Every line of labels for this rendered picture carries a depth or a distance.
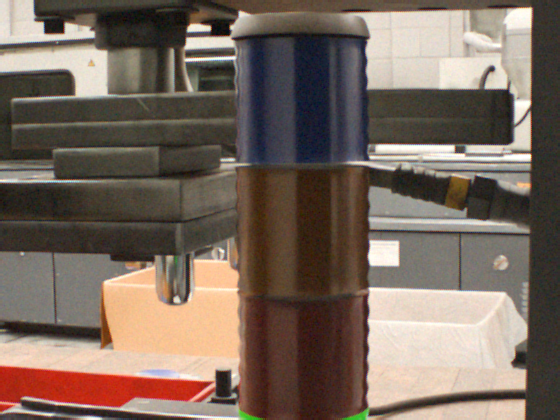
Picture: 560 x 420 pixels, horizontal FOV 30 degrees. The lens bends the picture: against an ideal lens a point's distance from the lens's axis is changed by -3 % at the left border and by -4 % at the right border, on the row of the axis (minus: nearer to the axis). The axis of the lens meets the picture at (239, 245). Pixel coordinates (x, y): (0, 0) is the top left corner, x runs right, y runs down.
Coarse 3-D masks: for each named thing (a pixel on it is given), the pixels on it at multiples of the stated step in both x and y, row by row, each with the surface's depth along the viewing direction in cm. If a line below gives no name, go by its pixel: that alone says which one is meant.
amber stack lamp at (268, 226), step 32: (256, 192) 28; (288, 192) 28; (320, 192) 28; (352, 192) 28; (256, 224) 28; (288, 224) 28; (320, 224) 28; (352, 224) 28; (256, 256) 29; (288, 256) 28; (320, 256) 28; (352, 256) 28; (256, 288) 29; (288, 288) 28; (320, 288) 28; (352, 288) 28
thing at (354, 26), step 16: (256, 16) 28; (272, 16) 27; (288, 16) 27; (304, 16) 27; (320, 16) 27; (336, 16) 27; (352, 16) 28; (240, 32) 28; (256, 32) 28; (272, 32) 27; (288, 32) 27; (304, 32) 27; (320, 32) 27; (336, 32) 27; (352, 32) 28; (368, 32) 28
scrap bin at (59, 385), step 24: (0, 384) 91; (24, 384) 91; (48, 384) 90; (72, 384) 89; (96, 384) 89; (120, 384) 88; (144, 384) 87; (168, 384) 87; (192, 384) 86; (0, 408) 78
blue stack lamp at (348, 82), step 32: (256, 64) 28; (288, 64) 27; (320, 64) 27; (352, 64) 28; (256, 96) 28; (288, 96) 27; (320, 96) 27; (352, 96) 28; (256, 128) 28; (288, 128) 28; (320, 128) 28; (352, 128) 28; (256, 160) 28; (288, 160) 28; (320, 160) 28; (352, 160) 28
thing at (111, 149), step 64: (128, 64) 55; (64, 128) 54; (128, 128) 53; (192, 128) 52; (384, 128) 50; (448, 128) 49; (512, 128) 52; (0, 192) 52; (64, 192) 51; (128, 192) 50; (192, 192) 51; (128, 256) 57; (192, 256) 53
